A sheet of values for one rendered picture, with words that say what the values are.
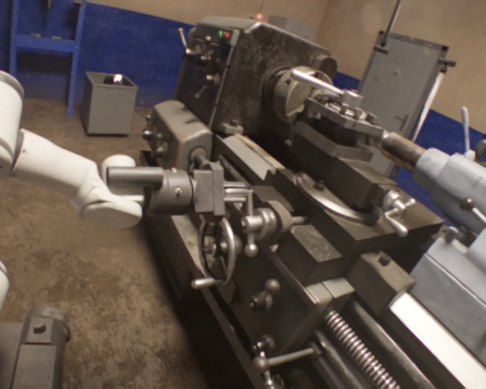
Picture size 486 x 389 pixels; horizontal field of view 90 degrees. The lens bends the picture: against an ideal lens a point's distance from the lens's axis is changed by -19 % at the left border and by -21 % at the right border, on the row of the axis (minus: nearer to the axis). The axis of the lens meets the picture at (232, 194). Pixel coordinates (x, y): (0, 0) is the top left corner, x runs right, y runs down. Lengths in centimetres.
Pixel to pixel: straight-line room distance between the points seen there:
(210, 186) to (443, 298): 58
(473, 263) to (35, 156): 84
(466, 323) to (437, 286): 10
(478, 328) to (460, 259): 15
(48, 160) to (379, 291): 68
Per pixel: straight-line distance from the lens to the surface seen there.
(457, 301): 77
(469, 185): 80
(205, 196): 58
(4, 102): 41
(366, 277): 73
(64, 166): 46
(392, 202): 71
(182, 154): 130
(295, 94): 115
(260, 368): 66
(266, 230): 65
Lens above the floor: 121
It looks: 27 degrees down
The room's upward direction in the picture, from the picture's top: 18 degrees clockwise
